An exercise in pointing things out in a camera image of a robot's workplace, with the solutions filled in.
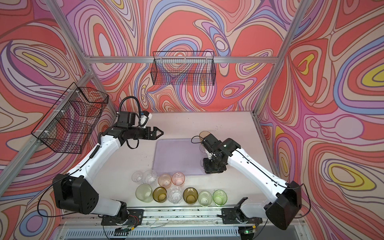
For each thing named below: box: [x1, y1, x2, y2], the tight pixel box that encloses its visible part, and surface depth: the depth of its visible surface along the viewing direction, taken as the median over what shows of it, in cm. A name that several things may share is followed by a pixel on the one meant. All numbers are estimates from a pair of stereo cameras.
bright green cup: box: [212, 189, 228, 207], surface depth 78 cm
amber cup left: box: [152, 186, 167, 203], surface depth 78 cm
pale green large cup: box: [135, 183, 154, 203], surface depth 75 cm
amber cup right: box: [182, 187, 199, 205], surface depth 75 cm
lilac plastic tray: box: [152, 138, 206, 176], surface depth 95 cm
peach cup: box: [158, 173, 172, 189], surface depth 85 cm
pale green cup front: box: [198, 190, 213, 207], surface depth 79 cm
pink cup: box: [171, 171, 186, 186], surface depth 83 cm
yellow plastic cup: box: [199, 130, 211, 141], surface depth 98 cm
